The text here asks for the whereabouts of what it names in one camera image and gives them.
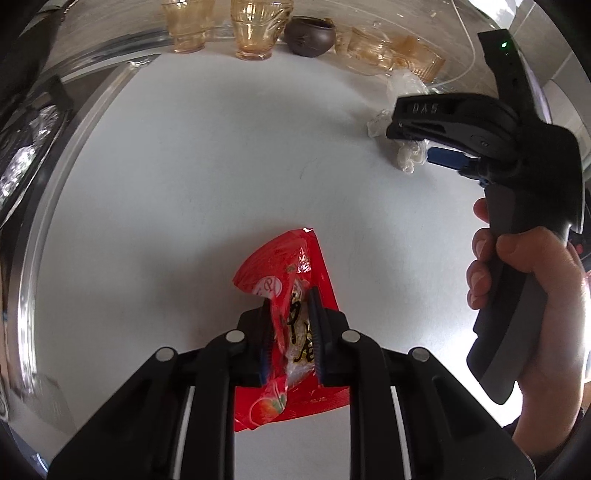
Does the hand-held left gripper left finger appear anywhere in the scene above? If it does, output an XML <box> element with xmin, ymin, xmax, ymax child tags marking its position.
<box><xmin>48</xmin><ymin>300</ymin><xmax>278</xmax><ymax>480</ymax></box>

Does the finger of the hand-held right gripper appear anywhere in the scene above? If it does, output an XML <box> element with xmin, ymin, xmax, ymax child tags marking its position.
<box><xmin>427</xmin><ymin>147</ymin><xmax>490</xmax><ymax>186</ymax></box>
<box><xmin>385</xmin><ymin>91</ymin><xmax>523</xmax><ymax>160</ymax></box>

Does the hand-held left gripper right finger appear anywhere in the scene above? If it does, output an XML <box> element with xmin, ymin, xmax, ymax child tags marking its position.
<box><xmin>307</xmin><ymin>286</ymin><xmax>536</xmax><ymax>480</ymax></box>

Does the clear plastic wrapper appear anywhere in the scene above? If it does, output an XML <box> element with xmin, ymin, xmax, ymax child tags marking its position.
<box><xmin>367</xmin><ymin>69</ymin><xmax>432</xmax><ymax>175</ymax></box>

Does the red snack packet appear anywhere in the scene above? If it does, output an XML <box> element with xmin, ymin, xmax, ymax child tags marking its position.
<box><xmin>232</xmin><ymin>227</ymin><xmax>352</xmax><ymax>433</ymax></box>

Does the person's right forearm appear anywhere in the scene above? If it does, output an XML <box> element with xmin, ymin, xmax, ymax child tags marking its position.
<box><xmin>512</xmin><ymin>360</ymin><xmax>591</xmax><ymax>462</ymax></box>

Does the person's right hand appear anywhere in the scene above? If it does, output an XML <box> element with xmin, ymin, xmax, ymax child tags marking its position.
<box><xmin>466</xmin><ymin>198</ymin><xmax>591</xmax><ymax>384</ymax></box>

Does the amber glass cup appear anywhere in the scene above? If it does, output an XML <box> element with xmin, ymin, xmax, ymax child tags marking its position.
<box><xmin>335</xmin><ymin>27</ymin><xmax>398</xmax><ymax>75</ymax></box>
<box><xmin>161</xmin><ymin>0</ymin><xmax>217</xmax><ymax>54</ymax></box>
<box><xmin>230</xmin><ymin>0</ymin><xmax>295</xmax><ymax>62</ymax></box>
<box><xmin>392</xmin><ymin>36</ymin><xmax>446</xmax><ymax>83</ymax></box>

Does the dark brown clay cup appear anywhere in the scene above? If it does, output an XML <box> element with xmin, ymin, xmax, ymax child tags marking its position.
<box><xmin>283</xmin><ymin>16</ymin><xmax>336</xmax><ymax>57</ymax></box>

